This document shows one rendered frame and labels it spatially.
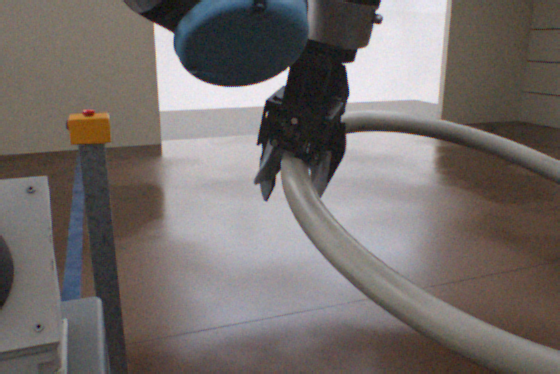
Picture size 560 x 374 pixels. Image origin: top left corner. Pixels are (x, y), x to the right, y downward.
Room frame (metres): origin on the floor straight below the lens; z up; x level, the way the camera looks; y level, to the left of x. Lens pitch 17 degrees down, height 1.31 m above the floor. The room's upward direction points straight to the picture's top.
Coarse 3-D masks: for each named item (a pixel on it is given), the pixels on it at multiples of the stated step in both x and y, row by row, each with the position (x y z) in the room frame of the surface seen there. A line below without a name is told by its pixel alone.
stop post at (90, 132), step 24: (72, 120) 1.50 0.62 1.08; (96, 120) 1.52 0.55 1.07; (72, 144) 1.49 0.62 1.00; (96, 144) 1.54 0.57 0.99; (96, 168) 1.53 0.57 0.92; (96, 192) 1.53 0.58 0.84; (96, 216) 1.53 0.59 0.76; (96, 240) 1.53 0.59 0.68; (96, 264) 1.52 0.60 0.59; (96, 288) 1.52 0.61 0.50; (120, 312) 1.54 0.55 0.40; (120, 336) 1.54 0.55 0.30; (120, 360) 1.54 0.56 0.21
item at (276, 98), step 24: (312, 48) 0.52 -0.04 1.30; (288, 72) 0.50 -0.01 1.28; (312, 72) 0.51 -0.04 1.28; (288, 96) 0.51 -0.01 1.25; (312, 96) 0.52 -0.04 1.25; (336, 96) 0.56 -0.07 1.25; (264, 120) 0.51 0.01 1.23; (288, 120) 0.52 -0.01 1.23; (312, 120) 0.50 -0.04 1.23; (336, 120) 0.53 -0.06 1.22; (288, 144) 0.52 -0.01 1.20; (312, 144) 0.50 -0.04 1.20
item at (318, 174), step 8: (328, 152) 0.56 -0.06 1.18; (312, 160) 0.57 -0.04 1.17; (328, 160) 0.56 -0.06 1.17; (312, 168) 0.57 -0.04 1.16; (320, 168) 0.56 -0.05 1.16; (328, 168) 0.57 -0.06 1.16; (312, 176) 0.57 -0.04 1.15; (320, 176) 0.56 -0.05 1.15; (320, 184) 0.57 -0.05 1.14; (320, 192) 0.57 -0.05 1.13
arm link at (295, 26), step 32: (128, 0) 0.32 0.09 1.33; (160, 0) 0.31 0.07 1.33; (192, 0) 0.32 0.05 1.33; (224, 0) 0.31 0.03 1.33; (256, 0) 0.31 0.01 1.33; (288, 0) 0.33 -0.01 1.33; (192, 32) 0.32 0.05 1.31; (224, 32) 0.32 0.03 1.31; (256, 32) 0.33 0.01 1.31; (288, 32) 0.33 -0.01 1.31; (192, 64) 0.34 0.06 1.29; (224, 64) 0.35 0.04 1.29; (256, 64) 0.35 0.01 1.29; (288, 64) 0.36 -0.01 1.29
